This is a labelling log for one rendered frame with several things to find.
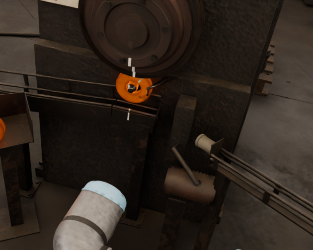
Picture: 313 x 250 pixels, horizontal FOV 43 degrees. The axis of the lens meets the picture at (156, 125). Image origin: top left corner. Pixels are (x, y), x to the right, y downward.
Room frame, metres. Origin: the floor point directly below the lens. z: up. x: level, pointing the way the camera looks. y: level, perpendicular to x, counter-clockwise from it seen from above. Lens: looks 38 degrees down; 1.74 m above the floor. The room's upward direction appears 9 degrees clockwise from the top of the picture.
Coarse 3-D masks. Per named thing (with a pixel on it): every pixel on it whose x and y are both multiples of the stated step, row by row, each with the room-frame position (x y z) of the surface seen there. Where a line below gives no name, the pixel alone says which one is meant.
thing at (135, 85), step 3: (132, 81) 1.41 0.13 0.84; (129, 84) 1.39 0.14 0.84; (132, 84) 1.39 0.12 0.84; (135, 84) 1.40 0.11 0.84; (138, 84) 1.42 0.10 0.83; (129, 87) 1.38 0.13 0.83; (132, 87) 1.38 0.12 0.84; (135, 87) 1.39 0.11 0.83; (129, 90) 1.38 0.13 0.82; (132, 90) 1.37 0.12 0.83; (135, 90) 1.38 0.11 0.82
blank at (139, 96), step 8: (120, 80) 1.42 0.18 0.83; (128, 80) 1.42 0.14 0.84; (136, 80) 1.41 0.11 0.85; (144, 80) 1.41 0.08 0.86; (120, 88) 1.42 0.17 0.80; (144, 88) 1.41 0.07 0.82; (152, 88) 1.43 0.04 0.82; (128, 96) 1.42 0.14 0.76; (136, 96) 1.41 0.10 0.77; (144, 96) 1.41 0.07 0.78
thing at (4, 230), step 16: (0, 96) 1.35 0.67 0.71; (16, 96) 1.37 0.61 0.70; (0, 112) 1.34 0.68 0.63; (16, 112) 1.37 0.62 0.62; (16, 128) 1.28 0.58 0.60; (32, 128) 1.21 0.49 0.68; (0, 144) 1.18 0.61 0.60; (16, 144) 1.18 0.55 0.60; (0, 160) 1.21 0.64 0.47; (16, 176) 1.24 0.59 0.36; (16, 192) 1.23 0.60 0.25; (16, 208) 1.23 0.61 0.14; (32, 208) 1.34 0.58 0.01; (0, 224) 1.22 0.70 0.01; (16, 224) 1.22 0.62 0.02; (32, 224) 1.25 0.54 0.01; (0, 240) 1.13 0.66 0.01
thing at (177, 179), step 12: (168, 168) 1.28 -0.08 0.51; (180, 168) 1.28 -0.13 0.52; (168, 180) 1.21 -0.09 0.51; (180, 180) 1.21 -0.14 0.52; (204, 180) 1.22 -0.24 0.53; (168, 192) 1.19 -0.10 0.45; (180, 192) 1.18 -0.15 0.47; (192, 192) 1.18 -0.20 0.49; (204, 192) 1.18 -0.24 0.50; (168, 204) 1.20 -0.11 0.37; (180, 204) 1.20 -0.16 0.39; (168, 216) 1.20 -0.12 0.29; (180, 216) 1.20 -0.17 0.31; (168, 228) 1.20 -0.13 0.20; (168, 240) 1.20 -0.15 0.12
